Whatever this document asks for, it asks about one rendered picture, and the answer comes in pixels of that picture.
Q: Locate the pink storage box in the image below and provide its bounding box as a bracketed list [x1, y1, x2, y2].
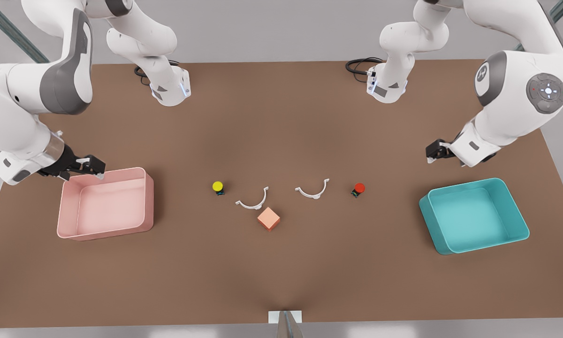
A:
[57, 167, 154, 241]

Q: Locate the white curved clip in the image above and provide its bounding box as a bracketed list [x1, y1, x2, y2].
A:
[295, 178, 330, 200]
[235, 186, 269, 210]

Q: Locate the black cable loop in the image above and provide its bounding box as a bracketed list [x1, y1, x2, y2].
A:
[345, 57, 385, 84]
[134, 59, 181, 87]

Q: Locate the blue storage box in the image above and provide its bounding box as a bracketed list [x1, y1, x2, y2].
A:
[418, 177, 530, 255]

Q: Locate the silver frame post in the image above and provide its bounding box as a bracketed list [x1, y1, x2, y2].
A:
[268, 310, 304, 338]
[0, 0, 49, 64]
[515, 0, 563, 51]

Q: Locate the orange cube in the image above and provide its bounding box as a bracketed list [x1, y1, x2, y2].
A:
[257, 207, 281, 231]

